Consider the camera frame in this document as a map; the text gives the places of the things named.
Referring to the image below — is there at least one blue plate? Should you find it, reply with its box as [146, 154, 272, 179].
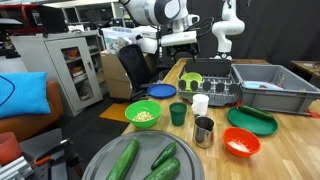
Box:
[147, 84, 176, 99]

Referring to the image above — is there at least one blue cushion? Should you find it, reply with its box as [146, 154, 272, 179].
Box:
[0, 72, 51, 118]

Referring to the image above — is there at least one long cucumber on tray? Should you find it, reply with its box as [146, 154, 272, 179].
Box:
[106, 138, 139, 180]

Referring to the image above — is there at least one steel cup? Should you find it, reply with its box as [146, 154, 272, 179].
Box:
[193, 116, 215, 149]

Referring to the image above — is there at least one grey round tray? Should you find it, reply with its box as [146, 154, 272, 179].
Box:
[82, 130, 205, 180]

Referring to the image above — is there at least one black office chair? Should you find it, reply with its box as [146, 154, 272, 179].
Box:
[117, 44, 160, 101]

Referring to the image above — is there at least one dark green cup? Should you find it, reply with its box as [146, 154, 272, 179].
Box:
[169, 102, 187, 126]

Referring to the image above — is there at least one cucumber on green plate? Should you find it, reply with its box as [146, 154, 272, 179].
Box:
[238, 105, 273, 120]

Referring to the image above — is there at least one dark green plate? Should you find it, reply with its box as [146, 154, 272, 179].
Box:
[227, 107, 278, 136]

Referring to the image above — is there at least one yellow-green bowl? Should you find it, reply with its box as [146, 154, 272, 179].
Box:
[179, 72, 202, 91]

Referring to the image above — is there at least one small cucumber on tray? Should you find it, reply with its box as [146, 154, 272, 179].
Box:
[151, 142, 176, 170]

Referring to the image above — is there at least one grey metal cabinet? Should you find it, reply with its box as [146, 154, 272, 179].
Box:
[11, 31, 102, 116]

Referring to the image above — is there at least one grey dish rack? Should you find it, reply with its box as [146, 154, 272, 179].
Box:
[178, 58, 240, 107]

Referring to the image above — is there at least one orange bowl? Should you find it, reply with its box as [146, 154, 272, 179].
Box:
[222, 127, 261, 157]

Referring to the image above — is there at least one grey plastic bin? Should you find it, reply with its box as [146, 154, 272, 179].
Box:
[232, 64, 320, 115]

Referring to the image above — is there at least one thick cucumber on tray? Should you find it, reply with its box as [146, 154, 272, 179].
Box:
[143, 158, 180, 180]

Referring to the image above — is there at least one white cup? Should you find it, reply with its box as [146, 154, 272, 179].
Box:
[191, 94, 209, 116]

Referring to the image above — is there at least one green bowl with food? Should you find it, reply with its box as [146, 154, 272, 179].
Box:
[125, 100, 162, 129]

